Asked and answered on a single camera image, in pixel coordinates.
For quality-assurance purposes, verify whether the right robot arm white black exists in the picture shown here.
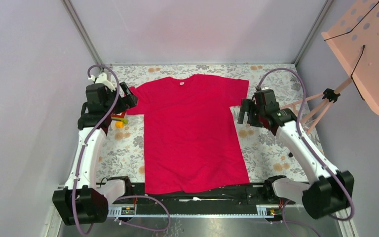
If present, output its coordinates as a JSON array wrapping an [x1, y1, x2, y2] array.
[[237, 89, 354, 219]]

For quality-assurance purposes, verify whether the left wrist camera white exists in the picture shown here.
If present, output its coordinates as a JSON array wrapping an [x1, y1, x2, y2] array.
[[88, 72, 116, 91]]

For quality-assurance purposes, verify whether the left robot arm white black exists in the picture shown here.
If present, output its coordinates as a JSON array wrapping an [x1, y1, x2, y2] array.
[[52, 82, 138, 226]]

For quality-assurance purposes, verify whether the pink perforated music stand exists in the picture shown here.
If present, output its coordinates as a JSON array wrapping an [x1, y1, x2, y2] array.
[[279, 0, 379, 136]]

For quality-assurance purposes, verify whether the red toy block house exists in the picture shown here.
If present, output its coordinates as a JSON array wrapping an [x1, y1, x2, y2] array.
[[111, 112, 128, 129]]

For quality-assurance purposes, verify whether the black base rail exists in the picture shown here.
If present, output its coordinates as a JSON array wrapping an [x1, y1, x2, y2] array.
[[108, 183, 284, 220]]

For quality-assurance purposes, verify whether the red t-shirt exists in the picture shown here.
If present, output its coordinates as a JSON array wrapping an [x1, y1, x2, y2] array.
[[128, 74, 249, 195]]

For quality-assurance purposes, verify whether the floral patterned table mat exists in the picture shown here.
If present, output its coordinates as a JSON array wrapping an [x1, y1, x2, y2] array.
[[96, 64, 307, 183]]

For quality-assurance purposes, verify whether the silver slotted cable duct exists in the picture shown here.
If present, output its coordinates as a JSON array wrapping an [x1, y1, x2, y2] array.
[[106, 204, 277, 219]]

